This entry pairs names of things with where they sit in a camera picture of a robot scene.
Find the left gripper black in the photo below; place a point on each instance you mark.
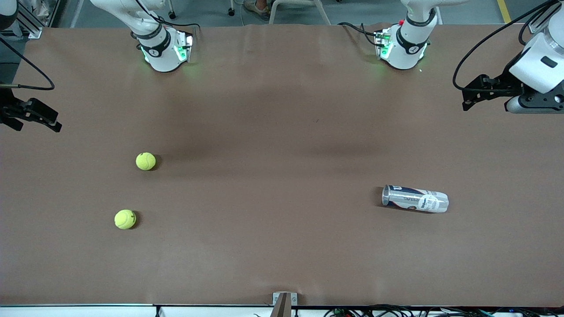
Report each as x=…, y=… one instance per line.
x=505, y=84

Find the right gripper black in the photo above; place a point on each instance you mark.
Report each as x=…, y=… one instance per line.
x=9, y=110

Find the yellow tennis ball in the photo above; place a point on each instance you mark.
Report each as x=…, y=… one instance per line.
x=145, y=161
x=125, y=219

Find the clear plastic tennis ball can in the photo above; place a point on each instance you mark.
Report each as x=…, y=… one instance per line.
x=414, y=199

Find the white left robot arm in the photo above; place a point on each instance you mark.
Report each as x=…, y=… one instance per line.
x=407, y=48

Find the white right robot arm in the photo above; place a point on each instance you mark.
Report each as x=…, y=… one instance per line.
x=161, y=55

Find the yellow floor tape strip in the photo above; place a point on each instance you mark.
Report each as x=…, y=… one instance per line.
x=504, y=11

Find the black caster wheel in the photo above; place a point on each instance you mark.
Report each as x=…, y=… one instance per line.
x=231, y=11
x=172, y=15

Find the grey shoe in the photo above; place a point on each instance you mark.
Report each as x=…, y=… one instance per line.
x=257, y=6

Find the brown table cover sheet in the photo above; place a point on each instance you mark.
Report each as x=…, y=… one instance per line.
x=282, y=242

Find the aluminium frame profile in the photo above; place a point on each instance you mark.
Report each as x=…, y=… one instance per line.
x=535, y=26
x=31, y=24

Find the white stool frame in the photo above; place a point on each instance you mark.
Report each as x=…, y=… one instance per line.
x=321, y=13

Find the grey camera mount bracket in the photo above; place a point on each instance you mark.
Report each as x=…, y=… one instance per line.
x=284, y=304

